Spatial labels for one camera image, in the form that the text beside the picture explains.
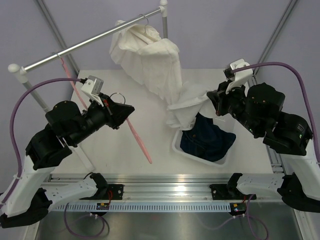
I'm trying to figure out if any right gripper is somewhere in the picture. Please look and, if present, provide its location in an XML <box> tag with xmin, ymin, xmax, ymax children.
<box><xmin>208</xmin><ymin>77</ymin><xmax>263</xmax><ymax>136</ymax></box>

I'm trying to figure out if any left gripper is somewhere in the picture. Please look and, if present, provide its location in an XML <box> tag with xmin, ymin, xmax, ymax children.
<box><xmin>70</xmin><ymin>92</ymin><xmax>136</xmax><ymax>145</ymax></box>

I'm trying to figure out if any white shirt garment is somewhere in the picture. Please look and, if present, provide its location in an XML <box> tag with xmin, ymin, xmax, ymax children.
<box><xmin>166</xmin><ymin>82</ymin><xmax>216</xmax><ymax>131</ymax></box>

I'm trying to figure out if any pink hanger with shirt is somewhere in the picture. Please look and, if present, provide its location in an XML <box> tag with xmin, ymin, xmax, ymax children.
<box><xmin>109</xmin><ymin>91</ymin><xmax>154</xmax><ymax>165</ymax></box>

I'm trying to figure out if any dark blue denim skirt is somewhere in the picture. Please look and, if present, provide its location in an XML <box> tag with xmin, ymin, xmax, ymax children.
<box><xmin>180</xmin><ymin>114</ymin><xmax>236</xmax><ymax>163</ymax></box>

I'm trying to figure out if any pink hanger with skirt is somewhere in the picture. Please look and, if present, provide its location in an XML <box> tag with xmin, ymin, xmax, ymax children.
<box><xmin>52</xmin><ymin>52</ymin><xmax>88</xmax><ymax>110</ymax></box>

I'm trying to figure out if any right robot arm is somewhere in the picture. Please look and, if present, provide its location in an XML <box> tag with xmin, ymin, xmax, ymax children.
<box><xmin>206</xmin><ymin>81</ymin><xmax>320</xmax><ymax>213</ymax></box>

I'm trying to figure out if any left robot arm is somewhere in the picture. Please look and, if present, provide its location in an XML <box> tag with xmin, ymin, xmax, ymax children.
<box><xmin>0</xmin><ymin>94</ymin><xmax>135</xmax><ymax>229</ymax></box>

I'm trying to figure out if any cream hanger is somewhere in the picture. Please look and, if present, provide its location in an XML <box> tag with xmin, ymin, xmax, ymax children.
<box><xmin>138</xmin><ymin>13</ymin><xmax>158</xmax><ymax>42</ymax></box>

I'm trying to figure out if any cream white long garment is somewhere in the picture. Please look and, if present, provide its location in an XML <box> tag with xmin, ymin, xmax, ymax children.
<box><xmin>109</xmin><ymin>24</ymin><xmax>183</xmax><ymax>105</ymax></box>

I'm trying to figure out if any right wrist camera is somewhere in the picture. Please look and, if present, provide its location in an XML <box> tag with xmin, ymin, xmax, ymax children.
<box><xmin>224</xmin><ymin>58</ymin><xmax>253</xmax><ymax>94</ymax></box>

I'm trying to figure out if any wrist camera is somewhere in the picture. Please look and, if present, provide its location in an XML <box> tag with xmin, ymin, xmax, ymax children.
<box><xmin>224</xmin><ymin>58</ymin><xmax>253</xmax><ymax>94</ymax></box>
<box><xmin>80</xmin><ymin>75</ymin><xmax>104</xmax><ymax>106</ymax></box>

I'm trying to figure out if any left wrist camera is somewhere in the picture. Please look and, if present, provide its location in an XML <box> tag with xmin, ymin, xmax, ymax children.
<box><xmin>80</xmin><ymin>75</ymin><xmax>104</xmax><ymax>106</ymax></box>

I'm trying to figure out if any aluminium mounting rail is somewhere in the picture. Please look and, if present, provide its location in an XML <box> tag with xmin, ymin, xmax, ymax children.
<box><xmin>42</xmin><ymin>173</ymin><xmax>306</xmax><ymax>203</ymax></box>

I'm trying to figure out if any silver clothes rack rail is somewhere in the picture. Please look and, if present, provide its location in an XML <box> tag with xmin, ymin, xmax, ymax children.
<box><xmin>20</xmin><ymin>6</ymin><xmax>164</xmax><ymax>74</ymax></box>

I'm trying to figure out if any right rack post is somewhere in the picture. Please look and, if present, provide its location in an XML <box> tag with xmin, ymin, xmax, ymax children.
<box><xmin>159</xmin><ymin>0</ymin><xmax>168</xmax><ymax>39</ymax></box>

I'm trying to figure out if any rack post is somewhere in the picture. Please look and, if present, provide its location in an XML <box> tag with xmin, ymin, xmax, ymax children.
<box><xmin>159</xmin><ymin>0</ymin><xmax>168</xmax><ymax>39</ymax></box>
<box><xmin>7</xmin><ymin>63</ymin><xmax>50</xmax><ymax>113</ymax></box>

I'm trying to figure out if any left rack post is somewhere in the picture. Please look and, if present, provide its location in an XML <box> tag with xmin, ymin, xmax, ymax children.
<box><xmin>7</xmin><ymin>63</ymin><xmax>50</xmax><ymax>113</ymax></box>

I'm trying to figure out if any white slotted cable duct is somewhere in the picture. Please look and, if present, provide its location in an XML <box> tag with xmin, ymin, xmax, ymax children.
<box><xmin>54</xmin><ymin>201</ymin><xmax>231</xmax><ymax>213</ymax></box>

